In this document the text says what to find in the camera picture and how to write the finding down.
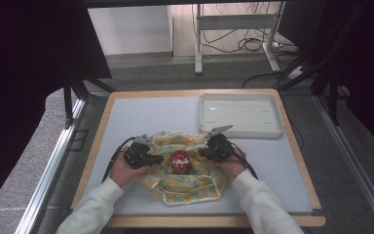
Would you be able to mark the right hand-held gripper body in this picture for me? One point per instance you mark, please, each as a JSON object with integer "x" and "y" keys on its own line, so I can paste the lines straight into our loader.
{"x": 220, "y": 148}

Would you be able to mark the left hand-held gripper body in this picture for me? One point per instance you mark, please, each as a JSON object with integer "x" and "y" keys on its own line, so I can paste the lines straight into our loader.
{"x": 136, "y": 154}

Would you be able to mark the red round can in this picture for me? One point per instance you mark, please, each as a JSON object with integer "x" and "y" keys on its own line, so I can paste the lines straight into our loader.
{"x": 179, "y": 161}

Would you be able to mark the person's left hand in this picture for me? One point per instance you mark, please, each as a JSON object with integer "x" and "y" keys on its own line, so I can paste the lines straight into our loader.
{"x": 123, "y": 172}

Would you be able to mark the person's right hand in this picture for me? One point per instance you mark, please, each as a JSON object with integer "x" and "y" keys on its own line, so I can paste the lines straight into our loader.
{"x": 235, "y": 165}

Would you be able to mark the light grey table mat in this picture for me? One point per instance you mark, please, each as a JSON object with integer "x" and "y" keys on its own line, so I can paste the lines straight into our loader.
{"x": 149, "y": 113}

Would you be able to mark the white plastic tray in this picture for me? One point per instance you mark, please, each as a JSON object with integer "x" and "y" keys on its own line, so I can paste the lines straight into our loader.
{"x": 246, "y": 113}

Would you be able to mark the black metal stand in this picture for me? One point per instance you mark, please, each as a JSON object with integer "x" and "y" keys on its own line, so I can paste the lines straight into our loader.
{"x": 68, "y": 100}
{"x": 333, "y": 100}

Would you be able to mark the white power strip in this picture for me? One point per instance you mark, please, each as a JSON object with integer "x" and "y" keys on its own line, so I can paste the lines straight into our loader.
{"x": 295, "y": 73}

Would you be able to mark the black curtain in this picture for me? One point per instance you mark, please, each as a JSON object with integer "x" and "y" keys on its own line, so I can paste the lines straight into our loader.
{"x": 363, "y": 65}
{"x": 29, "y": 65}

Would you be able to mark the aluminium frame rail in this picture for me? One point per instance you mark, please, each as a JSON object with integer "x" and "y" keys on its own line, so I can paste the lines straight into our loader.
{"x": 354, "y": 165}
{"x": 50, "y": 172}

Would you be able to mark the white metal desk frame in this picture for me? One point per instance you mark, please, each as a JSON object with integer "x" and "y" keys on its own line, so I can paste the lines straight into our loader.
{"x": 237, "y": 22}

